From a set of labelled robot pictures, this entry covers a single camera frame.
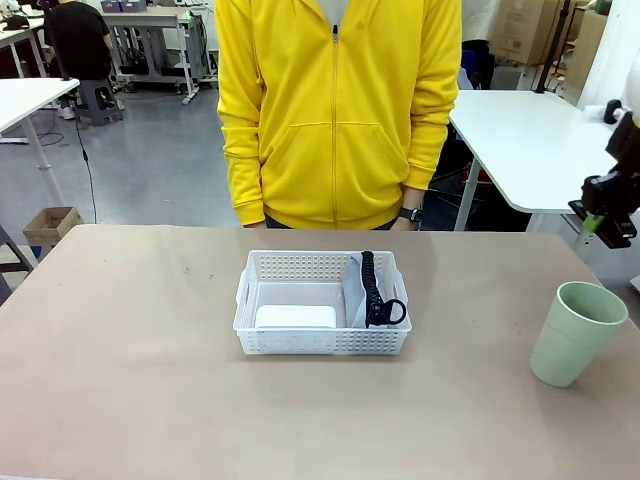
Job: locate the black wristwatch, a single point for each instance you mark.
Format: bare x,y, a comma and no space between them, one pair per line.
411,214

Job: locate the narrow cardboard box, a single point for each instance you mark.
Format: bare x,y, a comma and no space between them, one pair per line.
587,50

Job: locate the person's left hand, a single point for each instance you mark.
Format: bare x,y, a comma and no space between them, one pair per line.
407,225

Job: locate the small open cardboard box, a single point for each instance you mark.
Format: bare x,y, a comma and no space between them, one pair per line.
50,227

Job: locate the pale green cup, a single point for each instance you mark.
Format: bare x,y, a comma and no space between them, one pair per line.
565,350

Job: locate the grey background workbench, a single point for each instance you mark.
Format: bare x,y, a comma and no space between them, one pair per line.
150,20

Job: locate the white rectangular box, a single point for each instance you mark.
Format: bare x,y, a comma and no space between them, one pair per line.
295,316

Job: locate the grey plastic stool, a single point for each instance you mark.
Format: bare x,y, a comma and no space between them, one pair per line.
100,102

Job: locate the grey CAMPUS pencil case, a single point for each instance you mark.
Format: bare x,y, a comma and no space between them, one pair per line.
352,295

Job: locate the black stand pole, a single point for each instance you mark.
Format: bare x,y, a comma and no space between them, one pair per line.
550,55

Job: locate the large cardboard box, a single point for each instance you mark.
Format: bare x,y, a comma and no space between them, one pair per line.
530,30

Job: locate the dark metal frame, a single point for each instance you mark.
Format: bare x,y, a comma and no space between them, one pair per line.
12,265

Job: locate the white perforated plastic basket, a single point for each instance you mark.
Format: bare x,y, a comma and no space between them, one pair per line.
320,345

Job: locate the person's right forearm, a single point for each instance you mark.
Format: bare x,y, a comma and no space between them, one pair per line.
245,170

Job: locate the person in yellow hoodie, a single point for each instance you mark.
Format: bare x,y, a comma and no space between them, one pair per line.
325,100

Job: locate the white partition panel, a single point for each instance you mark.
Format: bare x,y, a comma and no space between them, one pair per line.
615,50

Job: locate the large white side table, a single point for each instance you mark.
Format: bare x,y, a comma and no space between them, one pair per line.
530,140

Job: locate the white table with round corner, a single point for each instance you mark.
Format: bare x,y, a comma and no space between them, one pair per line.
30,100

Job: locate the seated person in black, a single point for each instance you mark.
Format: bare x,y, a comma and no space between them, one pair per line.
80,35

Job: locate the blue storage bins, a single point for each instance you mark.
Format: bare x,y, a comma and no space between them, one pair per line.
122,5

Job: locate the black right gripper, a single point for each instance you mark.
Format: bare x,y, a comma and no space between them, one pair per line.
627,145

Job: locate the person's left forearm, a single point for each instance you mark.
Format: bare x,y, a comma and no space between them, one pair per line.
427,155

